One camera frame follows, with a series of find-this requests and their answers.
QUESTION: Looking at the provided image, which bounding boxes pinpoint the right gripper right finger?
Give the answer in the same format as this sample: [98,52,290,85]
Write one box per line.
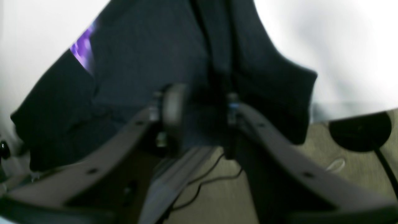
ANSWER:
[226,93,397,224]

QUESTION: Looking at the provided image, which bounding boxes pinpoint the black round base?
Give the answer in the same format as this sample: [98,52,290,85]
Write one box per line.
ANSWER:
[328,112,393,152]

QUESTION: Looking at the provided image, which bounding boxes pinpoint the black T-shirt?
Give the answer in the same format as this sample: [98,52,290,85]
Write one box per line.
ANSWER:
[11,0,317,171]

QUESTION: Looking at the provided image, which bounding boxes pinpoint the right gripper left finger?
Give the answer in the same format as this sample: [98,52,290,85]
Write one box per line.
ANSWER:
[1,84,187,224]

